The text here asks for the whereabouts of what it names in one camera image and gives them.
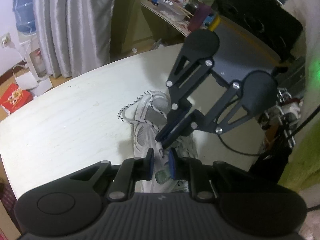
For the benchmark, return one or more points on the red gift box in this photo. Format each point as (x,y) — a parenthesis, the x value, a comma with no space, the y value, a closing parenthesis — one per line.
(14,98)

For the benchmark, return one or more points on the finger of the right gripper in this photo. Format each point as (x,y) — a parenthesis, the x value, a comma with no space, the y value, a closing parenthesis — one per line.
(197,118)
(178,124)

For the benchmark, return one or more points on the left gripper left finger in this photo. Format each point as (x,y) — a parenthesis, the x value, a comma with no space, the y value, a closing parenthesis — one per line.
(124,177)

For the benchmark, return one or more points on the white water dispenser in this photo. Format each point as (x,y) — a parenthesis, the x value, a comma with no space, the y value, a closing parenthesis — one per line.
(35,64)

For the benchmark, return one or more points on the white black speckled shoelace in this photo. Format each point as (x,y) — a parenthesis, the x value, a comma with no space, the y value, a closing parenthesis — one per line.
(147,115)

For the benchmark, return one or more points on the white wall socket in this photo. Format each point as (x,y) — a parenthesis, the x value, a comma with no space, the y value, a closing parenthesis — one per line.
(5,40)

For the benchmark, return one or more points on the dark red bottle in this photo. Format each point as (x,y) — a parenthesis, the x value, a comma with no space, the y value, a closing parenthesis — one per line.
(198,18)

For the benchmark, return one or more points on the grey curtain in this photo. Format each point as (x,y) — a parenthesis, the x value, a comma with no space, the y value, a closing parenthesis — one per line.
(74,35)

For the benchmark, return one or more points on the blue water bottle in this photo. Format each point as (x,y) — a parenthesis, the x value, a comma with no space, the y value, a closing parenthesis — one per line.
(24,16)

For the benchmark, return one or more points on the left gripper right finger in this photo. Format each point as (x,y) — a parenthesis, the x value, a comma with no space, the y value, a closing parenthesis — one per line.
(195,173)

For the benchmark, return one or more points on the black tracker box green light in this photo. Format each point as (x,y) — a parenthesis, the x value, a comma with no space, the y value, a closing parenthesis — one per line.
(266,20)

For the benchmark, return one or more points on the cluttered side table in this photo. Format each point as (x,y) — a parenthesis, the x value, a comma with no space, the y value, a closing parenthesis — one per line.
(172,13)

